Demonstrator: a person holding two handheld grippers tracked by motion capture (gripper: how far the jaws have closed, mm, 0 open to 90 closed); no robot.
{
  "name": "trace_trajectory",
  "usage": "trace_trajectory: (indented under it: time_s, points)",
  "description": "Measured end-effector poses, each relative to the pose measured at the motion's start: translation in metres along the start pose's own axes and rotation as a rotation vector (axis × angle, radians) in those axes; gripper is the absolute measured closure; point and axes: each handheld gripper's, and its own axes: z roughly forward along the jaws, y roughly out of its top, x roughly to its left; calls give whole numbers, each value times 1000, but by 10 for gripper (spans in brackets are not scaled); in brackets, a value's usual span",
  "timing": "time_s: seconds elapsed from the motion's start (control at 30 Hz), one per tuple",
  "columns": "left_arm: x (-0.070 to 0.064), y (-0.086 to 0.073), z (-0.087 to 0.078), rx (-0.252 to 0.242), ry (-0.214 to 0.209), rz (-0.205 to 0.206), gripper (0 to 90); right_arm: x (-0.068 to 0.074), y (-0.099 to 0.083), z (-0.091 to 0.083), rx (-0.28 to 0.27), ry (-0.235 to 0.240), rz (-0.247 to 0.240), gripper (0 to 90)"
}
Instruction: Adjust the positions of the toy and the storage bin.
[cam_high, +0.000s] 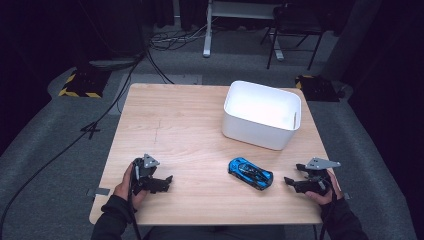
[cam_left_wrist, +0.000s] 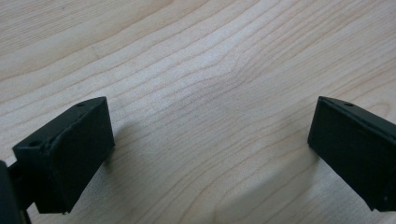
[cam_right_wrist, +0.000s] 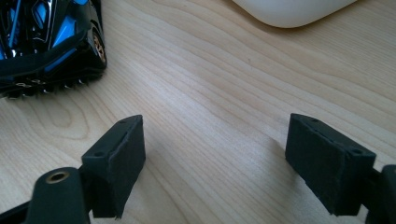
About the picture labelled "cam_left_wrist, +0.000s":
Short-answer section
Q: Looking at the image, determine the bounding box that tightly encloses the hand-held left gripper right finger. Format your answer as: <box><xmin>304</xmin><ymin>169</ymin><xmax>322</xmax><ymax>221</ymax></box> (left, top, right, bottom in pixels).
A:
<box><xmin>307</xmin><ymin>95</ymin><xmax>396</xmax><ymax>213</ymax></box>

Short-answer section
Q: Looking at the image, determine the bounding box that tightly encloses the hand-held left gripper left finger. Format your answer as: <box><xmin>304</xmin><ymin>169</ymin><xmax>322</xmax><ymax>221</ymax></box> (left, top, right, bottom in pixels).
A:
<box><xmin>12</xmin><ymin>96</ymin><xmax>116</xmax><ymax>215</ymax></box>

